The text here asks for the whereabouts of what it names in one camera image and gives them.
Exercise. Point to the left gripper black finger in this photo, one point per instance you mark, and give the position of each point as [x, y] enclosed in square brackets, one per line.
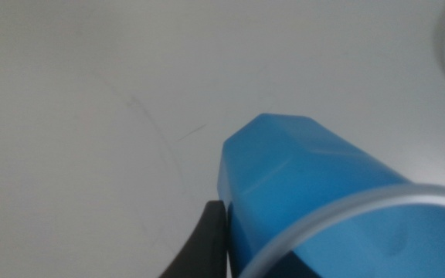
[203, 247]

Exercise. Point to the blue plastic cup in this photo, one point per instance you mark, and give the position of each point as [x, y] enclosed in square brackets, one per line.
[307, 181]

